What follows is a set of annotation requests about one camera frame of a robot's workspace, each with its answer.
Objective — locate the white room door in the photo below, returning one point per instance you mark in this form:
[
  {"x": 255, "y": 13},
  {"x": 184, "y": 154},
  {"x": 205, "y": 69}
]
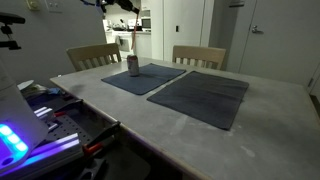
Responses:
[{"x": 283, "y": 43}]

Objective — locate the red and silver soda can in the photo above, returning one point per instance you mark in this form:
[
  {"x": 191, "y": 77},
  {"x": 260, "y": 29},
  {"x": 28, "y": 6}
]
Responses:
[{"x": 133, "y": 66}]

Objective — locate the black and orange bar clamp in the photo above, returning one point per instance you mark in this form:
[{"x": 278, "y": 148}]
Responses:
[
  {"x": 100, "y": 136},
  {"x": 71, "y": 105}
]

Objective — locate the dark wall sign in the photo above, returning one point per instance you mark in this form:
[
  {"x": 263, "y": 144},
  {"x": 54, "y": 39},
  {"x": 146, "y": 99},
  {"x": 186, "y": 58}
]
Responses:
[{"x": 236, "y": 3}]

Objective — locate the blue crumpled object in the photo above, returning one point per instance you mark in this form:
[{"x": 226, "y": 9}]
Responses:
[{"x": 55, "y": 91}]

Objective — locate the microwave oven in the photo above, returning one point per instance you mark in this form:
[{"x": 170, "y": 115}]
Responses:
[{"x": 146, "y": 23}]

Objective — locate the black perforated breadboard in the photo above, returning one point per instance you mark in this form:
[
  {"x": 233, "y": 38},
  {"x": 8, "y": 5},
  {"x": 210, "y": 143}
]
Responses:
[{"x": 66, "y": 130}]

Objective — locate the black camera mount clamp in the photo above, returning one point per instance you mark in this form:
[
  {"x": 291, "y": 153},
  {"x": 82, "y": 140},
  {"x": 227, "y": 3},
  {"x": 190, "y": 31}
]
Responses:
[{"x": 8, "y": 31}]

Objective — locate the yellowish wall switch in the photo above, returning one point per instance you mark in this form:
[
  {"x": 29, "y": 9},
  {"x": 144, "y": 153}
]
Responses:
[{"x": 33, "y": 4}]

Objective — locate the red plastic straw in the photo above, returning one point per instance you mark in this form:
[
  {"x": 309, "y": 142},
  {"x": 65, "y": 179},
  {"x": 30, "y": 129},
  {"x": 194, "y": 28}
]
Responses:
[{"x": 133, "y": 33}]

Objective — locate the dark blue cloth placemat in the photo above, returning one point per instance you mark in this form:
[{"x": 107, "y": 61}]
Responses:
[
  {"x": 156, "y": 78},
  {"x": 200, "y": 96}
]

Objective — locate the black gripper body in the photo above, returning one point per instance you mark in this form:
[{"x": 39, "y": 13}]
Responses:
[{"x": 122, "y": 3}]

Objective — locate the light wooden slat-back chair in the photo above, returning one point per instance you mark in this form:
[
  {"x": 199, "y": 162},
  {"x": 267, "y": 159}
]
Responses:
[
  {"x": 93, "y": 51},
  {"x": 200, "y": 53}
]

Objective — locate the white kitchen stove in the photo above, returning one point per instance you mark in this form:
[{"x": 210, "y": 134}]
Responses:
[{"x": 123, "y": 41}]

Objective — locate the white wall switch plate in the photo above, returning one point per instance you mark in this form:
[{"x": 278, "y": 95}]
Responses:
[{"x": 54, "y": 6}]

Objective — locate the white closet door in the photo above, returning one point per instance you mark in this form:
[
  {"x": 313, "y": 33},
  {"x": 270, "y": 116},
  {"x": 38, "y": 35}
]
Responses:
[{"x": 190, "y": 26}]

